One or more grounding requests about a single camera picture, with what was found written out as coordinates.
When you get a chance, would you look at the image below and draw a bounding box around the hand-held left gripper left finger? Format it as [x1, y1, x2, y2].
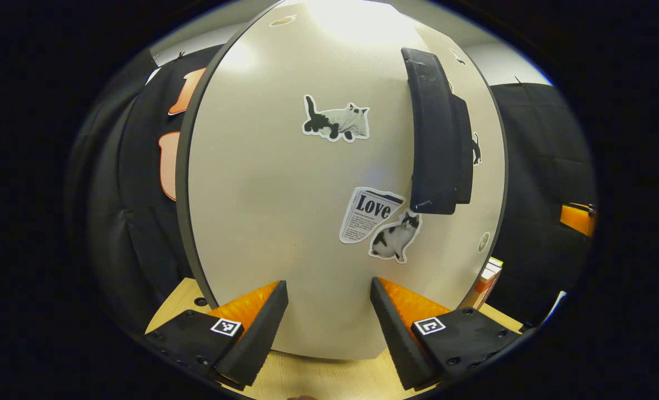
[142, 280, 289, 391]

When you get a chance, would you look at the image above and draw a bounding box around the black door handle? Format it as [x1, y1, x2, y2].
[452, 93, 474, 205]
[400, 47, 457, 216]

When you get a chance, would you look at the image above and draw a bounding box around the white shoe cabinet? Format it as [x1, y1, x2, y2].
[175, 0, 510, 312]

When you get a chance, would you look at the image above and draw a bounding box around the white cabinet door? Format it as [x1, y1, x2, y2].
[175, 0, 463, 361]
[412, 17, 509, 312]

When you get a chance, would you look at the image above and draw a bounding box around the black backdrop cloth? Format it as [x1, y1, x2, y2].
[69, 44, 597, 334]

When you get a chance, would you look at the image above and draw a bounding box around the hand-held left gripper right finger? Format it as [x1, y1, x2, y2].
[369, 276, 522, 392]

